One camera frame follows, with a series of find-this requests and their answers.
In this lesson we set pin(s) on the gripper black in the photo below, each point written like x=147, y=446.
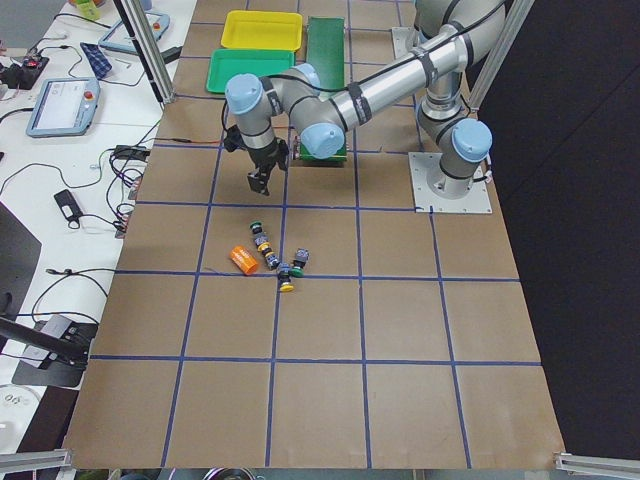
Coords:
x=263, y=159

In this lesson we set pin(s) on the green push button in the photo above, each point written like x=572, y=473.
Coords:
x=256, y=228
x=300, y=260

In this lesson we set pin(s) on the yellow push button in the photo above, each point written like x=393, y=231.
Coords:
x=264, y=247
x=284, y=278

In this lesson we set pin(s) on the orange cylinder labelled 4680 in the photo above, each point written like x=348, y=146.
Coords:
x=244, y=260

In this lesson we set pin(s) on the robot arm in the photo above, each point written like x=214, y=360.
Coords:
x=449, y=37

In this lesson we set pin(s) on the black usb hub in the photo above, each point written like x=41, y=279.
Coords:
x=128, y=152

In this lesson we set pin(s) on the green plastic tray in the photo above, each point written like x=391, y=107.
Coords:
x=226, y=63

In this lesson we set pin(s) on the yellow plastic tray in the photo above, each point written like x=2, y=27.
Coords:
x=265, y=30

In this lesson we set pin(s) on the black power brick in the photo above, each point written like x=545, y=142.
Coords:
x=171, y=54

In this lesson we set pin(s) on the green conveyor belt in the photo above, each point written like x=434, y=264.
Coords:
x=325, y=52

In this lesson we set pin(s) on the black power adapter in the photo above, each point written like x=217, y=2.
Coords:
x=68, y=205

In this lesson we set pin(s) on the blue checked cloth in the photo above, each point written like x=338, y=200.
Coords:
x=98, y=62

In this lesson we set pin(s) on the near teach pendant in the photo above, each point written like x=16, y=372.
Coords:
x=65, y=107

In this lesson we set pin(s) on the aluminium frame post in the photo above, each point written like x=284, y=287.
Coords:
x=136, y=24

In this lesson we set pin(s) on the black camera stand base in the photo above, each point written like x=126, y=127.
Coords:
x=56, y=351

